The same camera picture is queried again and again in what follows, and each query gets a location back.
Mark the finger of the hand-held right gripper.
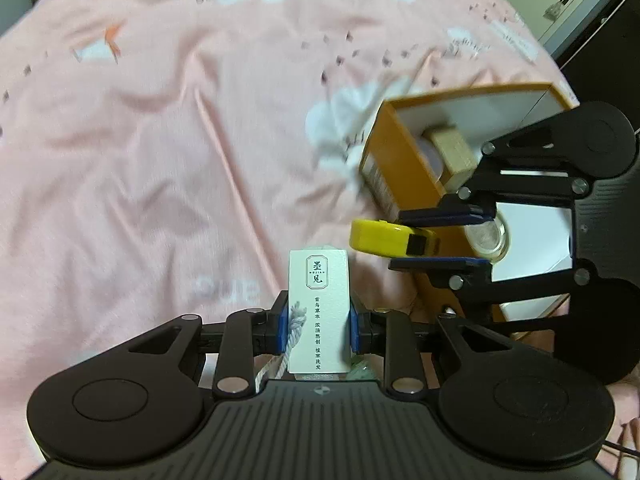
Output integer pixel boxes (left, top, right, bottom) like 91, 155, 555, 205
388, 256, 593, 325
398, 110, 593, 227

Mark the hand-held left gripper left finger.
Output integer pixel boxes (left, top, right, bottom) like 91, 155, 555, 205
127, 304, 292, 397

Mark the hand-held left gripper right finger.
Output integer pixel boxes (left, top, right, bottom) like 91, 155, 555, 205
349, 305, 518, 397

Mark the white box with rope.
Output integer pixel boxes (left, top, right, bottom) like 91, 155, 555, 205
254, 247, 355, 394

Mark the gold round tin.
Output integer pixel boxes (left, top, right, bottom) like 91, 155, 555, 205
464, 212, 509, 264

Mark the yellow tape measure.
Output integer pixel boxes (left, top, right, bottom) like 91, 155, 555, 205
349, 218, 442, 259

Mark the small gold cardboard box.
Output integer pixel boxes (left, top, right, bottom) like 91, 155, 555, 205
431, 126, 482, 192

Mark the orange cardboard box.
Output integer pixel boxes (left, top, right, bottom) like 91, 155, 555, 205
360, 83, 576, 326

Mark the dark wardrobe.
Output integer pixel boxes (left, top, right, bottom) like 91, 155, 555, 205
557, 0, 640, 111

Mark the cream door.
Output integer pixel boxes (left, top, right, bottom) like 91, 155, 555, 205
537, 0, 632, 57

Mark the pink printed blanket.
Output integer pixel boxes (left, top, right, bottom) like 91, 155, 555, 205
0, 0, 640, 480

